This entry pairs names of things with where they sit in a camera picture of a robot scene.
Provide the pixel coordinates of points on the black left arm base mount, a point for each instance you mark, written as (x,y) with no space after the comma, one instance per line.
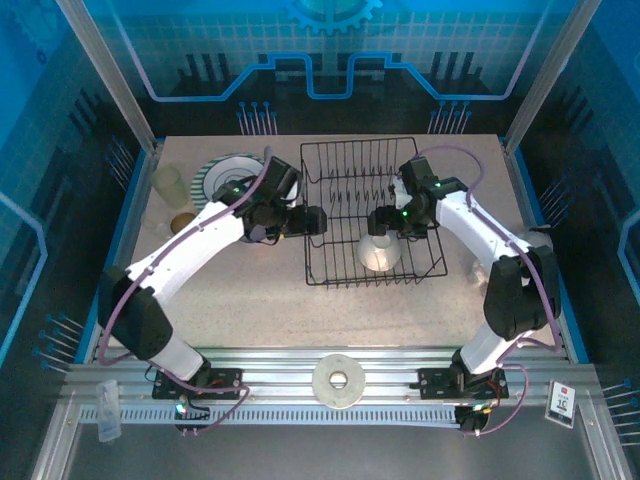
(225,382)

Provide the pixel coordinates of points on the small clear glass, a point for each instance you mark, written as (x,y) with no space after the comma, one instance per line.
(156,225)

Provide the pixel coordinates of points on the small brown cup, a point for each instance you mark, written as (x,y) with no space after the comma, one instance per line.
(182,222)

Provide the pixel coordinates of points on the white label card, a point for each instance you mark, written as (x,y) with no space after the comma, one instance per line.
(561,402)

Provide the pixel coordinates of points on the white ceramic bowl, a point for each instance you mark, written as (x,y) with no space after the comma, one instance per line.
(378,255)

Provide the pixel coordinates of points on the aluminium frame post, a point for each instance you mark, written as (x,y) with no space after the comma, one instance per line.
(107,75)
(555,65)

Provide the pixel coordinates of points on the clear plastic tube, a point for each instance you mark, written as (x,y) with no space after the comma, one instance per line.
(109,415)

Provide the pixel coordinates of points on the frosted pale tumbler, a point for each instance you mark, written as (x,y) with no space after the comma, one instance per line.
(170,187)

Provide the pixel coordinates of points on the green white striped plate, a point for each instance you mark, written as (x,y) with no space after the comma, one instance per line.
(197,182)

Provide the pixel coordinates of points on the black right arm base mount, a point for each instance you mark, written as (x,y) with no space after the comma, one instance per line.
(435,382)

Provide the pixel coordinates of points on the white crumpled towel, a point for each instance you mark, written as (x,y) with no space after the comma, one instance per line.
(540,237)

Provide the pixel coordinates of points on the grey round disc with hole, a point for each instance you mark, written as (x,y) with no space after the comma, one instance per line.
(325,382)

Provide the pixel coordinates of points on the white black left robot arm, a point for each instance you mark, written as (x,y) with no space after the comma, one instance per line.
(190,250)

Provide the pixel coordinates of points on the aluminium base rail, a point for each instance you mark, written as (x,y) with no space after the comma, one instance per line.
(280,367)

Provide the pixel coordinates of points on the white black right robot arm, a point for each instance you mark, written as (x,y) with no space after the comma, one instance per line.
(480,225)

